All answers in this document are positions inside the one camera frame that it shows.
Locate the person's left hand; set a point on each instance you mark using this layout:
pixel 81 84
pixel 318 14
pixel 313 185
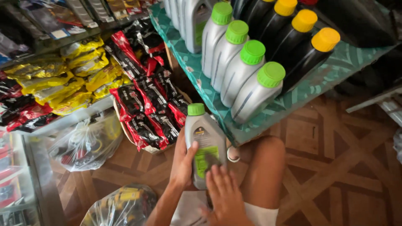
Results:
pixel 180 163

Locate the person's right hand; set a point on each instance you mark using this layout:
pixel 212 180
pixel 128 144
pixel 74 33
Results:
pixel 226 201

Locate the grey labelled green-capped oil bottle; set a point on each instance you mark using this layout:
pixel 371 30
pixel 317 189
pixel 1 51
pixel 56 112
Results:
pixel 207 138

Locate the person's white shorts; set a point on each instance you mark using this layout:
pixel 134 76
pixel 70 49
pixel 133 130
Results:
pixel 263 215

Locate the person's bare leg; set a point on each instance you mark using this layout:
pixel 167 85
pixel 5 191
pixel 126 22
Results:
pixel 260 172

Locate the white slipper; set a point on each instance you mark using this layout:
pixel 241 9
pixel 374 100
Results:
pixel 233 154

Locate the clear bag with yellow boxes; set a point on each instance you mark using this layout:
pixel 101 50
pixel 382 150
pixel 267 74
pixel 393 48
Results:
pixel 122 205

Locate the carton of red black packets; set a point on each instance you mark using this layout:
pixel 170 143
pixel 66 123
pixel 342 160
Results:
pixel 147 94

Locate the clear plastic bag with parts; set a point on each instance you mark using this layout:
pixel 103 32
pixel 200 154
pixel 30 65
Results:
pixel 84 144

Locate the pile of yellow packets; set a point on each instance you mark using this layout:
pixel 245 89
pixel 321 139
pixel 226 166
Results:
pixel 66 81

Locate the row of tall grey bottles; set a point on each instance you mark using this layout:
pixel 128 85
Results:
pixel 194 22

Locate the teal patterned covered shelf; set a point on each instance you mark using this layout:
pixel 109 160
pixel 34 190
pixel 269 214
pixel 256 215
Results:
pixel 314 84

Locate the glass display cabinet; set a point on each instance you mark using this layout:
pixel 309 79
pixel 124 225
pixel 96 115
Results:
pixel 18 179

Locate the black yellow-capped oil bottle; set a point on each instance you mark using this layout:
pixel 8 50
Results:
pixel 307 59
pixel 251 8
pixel 292 37
pixel 276 18

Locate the heap of red black packets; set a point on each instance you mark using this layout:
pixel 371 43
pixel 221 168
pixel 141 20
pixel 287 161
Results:
pixel 22 110

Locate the rack of hanging packets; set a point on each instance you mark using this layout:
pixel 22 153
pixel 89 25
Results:
pixel 56 18

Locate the black red-capped oil bottle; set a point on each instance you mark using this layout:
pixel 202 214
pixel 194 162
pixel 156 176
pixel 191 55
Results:
pixel 307 2

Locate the large black container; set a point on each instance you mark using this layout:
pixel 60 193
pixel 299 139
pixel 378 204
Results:
pixel 355 22

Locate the grey metal frame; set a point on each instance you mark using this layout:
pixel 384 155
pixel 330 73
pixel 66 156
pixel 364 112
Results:
pixel 380 102

